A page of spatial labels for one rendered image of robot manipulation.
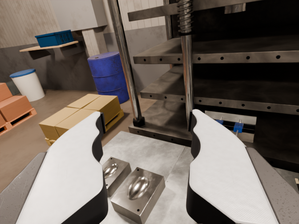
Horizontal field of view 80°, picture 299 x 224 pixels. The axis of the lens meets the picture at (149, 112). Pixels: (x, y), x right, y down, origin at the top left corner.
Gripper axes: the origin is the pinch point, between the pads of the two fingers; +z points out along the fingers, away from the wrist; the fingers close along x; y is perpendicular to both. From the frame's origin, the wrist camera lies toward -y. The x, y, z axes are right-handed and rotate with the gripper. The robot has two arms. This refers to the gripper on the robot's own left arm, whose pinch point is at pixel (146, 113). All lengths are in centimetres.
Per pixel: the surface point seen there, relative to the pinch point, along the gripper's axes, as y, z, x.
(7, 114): 154, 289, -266
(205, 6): -9, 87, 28
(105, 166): 63, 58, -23
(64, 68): 113, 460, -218
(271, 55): 11, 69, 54
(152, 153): 66, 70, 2
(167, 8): -9, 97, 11
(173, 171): 64, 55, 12
